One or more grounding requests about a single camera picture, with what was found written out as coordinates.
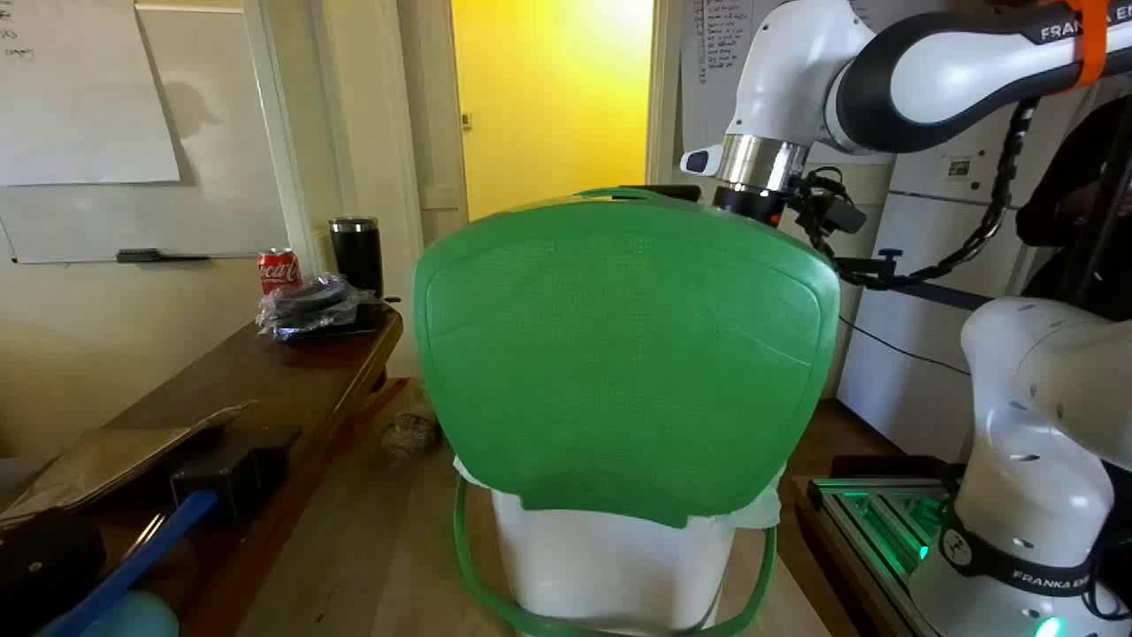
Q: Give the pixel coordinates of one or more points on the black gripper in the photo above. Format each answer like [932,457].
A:
[751,201]

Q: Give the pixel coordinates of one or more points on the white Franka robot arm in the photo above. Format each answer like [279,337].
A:
[942,71]

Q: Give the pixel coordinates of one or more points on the white compost bin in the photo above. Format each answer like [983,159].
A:
[615,560]

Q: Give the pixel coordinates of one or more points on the white drawer cabinet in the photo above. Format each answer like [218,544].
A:
[914,340]

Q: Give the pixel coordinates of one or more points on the yellow door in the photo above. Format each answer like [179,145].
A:
[554,106]

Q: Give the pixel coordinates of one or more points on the black tumbler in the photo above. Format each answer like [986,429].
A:
[357,252]

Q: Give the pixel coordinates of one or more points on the crumpled plastic bag bundle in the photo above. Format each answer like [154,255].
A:
[312,308]

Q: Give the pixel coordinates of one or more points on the red soda can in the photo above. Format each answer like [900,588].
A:
[279,273]

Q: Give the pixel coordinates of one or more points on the dark wooden side table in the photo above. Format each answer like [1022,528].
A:
[271,375]

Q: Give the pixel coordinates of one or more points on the black box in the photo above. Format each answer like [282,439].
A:
[234,470]

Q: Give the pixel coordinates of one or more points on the black marker pen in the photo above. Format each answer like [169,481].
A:
[161,255]

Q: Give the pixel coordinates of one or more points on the small white board sheet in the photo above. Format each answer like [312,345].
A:
[84,92]

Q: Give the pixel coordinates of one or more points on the brown cardboard piece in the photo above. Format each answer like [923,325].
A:
[107,453]

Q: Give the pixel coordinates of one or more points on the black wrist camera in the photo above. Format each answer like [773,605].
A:
[830,207]

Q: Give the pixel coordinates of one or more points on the white paper wall sheet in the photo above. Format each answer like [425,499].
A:
[709,56]

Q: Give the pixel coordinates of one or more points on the large wall whiteboard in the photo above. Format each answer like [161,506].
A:
[223,144]

